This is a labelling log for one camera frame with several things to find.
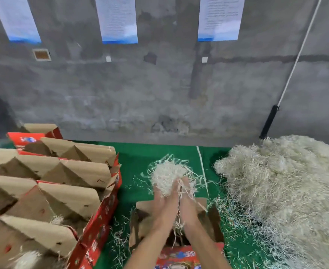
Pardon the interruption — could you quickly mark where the handful of shredded paper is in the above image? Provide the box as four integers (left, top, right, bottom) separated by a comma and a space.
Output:
147, 155, 200, 236
10, 250, 44, 269
49, 214, 65, 226

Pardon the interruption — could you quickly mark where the white pole with black grip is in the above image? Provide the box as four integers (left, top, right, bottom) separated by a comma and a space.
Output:
259, 0, 323, 140

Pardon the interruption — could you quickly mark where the person's left hand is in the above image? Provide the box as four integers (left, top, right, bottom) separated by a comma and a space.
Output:
151, 183, 181, 223

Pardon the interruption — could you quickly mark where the person's left forearm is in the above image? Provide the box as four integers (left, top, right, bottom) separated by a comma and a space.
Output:
124, 213, 178, 269

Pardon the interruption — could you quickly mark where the person's right forearm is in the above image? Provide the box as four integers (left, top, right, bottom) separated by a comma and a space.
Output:
181, 218, 233, 269

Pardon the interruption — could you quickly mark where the yellow framed wall plate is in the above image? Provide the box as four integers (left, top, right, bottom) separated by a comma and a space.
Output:
32, 49, 52, 62

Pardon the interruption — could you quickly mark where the white and blue wall poster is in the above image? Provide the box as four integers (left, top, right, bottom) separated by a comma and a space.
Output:
94, 0, 139, 45
197, 0, 246, 43
0, 0, 42, 44

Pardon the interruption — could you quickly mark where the person's right hand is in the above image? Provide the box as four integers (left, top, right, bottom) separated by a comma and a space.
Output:
178, 176, 202, 225

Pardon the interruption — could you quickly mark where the pile of shredded paper filler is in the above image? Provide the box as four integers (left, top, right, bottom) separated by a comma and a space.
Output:
212, 135, 329, 269

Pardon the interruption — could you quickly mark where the group of red fruit boxes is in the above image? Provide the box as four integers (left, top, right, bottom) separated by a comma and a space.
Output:
7, 123, 64, 150

